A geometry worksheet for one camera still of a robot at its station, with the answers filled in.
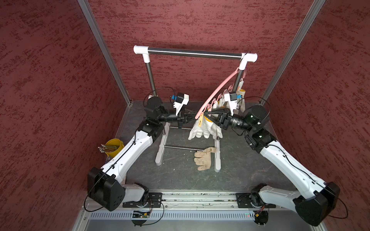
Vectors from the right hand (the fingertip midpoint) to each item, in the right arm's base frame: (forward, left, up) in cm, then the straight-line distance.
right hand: (204, 116), depth 59 cm
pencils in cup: (-3, +52, -22) cm, 57 cm away
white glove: (+1, +3, -13) cm, 14 cm away
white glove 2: (-3, -2, -5) cm, 6 cm away
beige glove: (-3, -1, -38) cm, 38 cm away
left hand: (+1, +2, -1) cm, 2 cm away
